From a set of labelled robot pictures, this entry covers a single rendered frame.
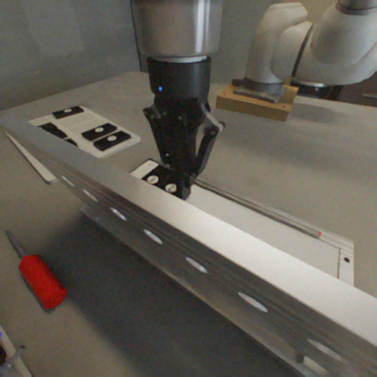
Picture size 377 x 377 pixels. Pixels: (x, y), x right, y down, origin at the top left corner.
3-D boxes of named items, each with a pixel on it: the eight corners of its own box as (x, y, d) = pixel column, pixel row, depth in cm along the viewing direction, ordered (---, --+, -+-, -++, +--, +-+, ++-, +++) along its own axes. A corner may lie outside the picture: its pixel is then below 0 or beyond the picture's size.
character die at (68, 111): (84, 111, 73) (83, 108, 72) (57, 119, 67) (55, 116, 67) (79, 108, 75) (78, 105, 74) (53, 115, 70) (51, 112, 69)
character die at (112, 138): (131, 138, 58) (130, 135, 57) (102, 151, 52) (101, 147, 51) (122, 133, 60) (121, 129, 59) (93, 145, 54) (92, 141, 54)
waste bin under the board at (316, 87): (311, 124, 266) (333, 75, 224) (309, 138, 236) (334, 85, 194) (278, 117, 282) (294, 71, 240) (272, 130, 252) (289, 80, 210)
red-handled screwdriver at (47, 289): (72, 294, 27) (63, 287, 25) (51, 313, 25) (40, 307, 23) (20, 230, 35) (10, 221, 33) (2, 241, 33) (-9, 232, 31)
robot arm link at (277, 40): (251, 69, 82) (267, 1, 67) (295, 77, 76) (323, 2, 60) (238, 78, 73) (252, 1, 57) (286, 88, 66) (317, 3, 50)
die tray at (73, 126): (142, 140, 58) (141, 138, 58) (49, 185, 43) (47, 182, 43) (82, 108, 78) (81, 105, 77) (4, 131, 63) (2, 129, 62)
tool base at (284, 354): (345, 247, 32) (358, 236, 29) (340, 408, 19) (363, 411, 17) (152, 162, 50) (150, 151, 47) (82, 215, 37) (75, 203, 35)
